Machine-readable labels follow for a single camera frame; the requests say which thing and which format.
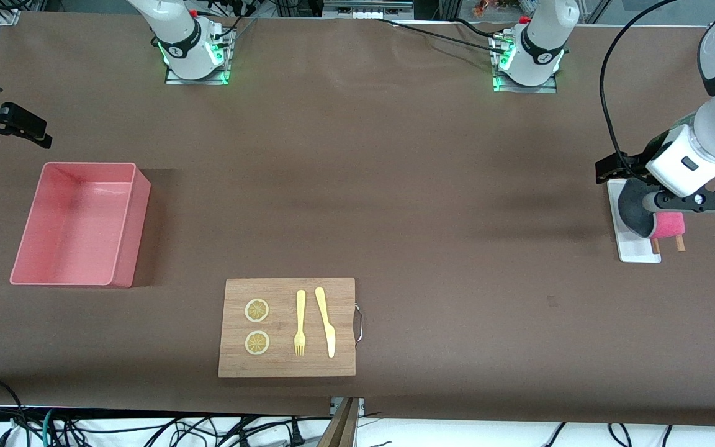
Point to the grey equipment box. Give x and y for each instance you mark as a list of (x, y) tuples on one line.
[(367, 9)]

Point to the lemon slice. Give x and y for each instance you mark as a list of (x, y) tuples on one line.
[(257, 343), (257, 310)]

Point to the small metal bracket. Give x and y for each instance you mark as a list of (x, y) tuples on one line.
[(360, 406)]

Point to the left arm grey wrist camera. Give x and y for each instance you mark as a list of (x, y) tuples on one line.
[(692, 200)]

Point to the yellow plastic knife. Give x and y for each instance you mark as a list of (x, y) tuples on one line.
[(326, 323)]

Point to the aluminium frame corner bracket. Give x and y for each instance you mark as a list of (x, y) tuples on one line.
[(8, 17)]

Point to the yellow plastic fork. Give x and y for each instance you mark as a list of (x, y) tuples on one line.
[(300, 310)]

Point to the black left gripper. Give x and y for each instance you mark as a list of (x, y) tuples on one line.
[(637, 166)]

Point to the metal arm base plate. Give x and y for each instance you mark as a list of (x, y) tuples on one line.
[(196, 81), (544, 89)]

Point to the black power plug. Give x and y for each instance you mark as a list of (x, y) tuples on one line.
[(296, 434)]

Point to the grey and pink cloth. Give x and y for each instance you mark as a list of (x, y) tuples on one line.
[(634, 212)]

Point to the pink plastic bin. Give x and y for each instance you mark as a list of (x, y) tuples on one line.
[(78, 223)]

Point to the brown wooden beam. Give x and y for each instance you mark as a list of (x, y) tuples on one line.
[(342, 428)]

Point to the white rectangular tray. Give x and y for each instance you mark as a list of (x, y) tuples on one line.
[(634, 249)]

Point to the wooden cutting board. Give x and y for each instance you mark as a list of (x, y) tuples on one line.
[(286, 366)]

